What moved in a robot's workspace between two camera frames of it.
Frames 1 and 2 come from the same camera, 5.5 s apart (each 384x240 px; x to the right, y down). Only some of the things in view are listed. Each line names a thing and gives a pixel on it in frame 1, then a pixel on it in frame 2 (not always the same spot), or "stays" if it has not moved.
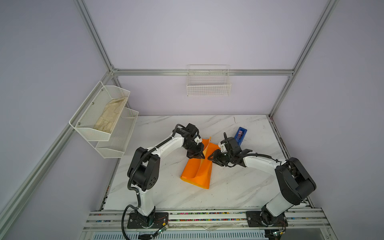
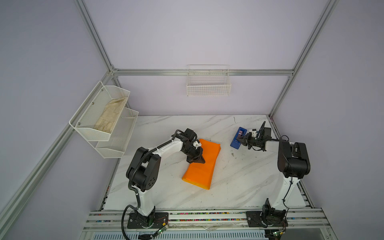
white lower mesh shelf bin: x=120 y=137 stays
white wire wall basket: x=208 y=80 stays
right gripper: x=215 y=157 -> x=247 y=138
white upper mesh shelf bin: x=87 y=117 stays
